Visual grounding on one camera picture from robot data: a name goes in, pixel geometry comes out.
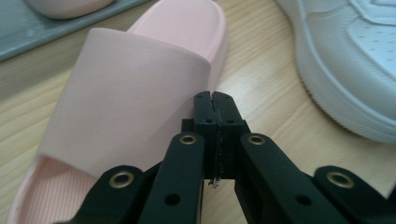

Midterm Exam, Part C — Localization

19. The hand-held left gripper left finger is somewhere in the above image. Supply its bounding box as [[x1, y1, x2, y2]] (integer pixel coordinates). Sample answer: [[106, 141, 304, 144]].
[[181, 91, 220, 181]]

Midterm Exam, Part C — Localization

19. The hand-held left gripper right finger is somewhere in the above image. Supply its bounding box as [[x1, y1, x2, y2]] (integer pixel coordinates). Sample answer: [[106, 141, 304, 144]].
[[212, 91, 252, 181]]

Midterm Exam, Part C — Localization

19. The pink slipper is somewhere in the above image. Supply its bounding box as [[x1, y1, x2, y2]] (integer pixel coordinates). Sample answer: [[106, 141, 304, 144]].
[[23, 0, 117, 21], [6, 0, 231, 224]]

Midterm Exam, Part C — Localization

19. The white sneaker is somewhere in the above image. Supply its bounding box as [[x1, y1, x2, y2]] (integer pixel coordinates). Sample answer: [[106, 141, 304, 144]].
[[275, 0, 396, 145]]

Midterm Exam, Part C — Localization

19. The grey metal shoe rack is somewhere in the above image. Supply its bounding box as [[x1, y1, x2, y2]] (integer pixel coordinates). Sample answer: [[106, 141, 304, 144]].
[[0, 0, 152, 63]]

